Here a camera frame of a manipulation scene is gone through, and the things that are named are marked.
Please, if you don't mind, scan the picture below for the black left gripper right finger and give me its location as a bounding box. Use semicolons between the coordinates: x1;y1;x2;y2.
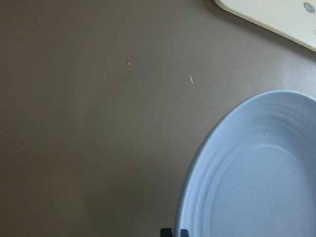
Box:
180;229;189;237

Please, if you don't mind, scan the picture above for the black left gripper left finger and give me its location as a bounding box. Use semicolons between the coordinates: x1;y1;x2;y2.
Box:
159;228;172;237

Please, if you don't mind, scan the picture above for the blue plate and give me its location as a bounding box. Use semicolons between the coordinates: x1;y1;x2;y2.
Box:
174;90;316;237

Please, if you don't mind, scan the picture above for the cream rabbit tray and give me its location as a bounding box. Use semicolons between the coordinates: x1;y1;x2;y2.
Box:
215;0;316;51

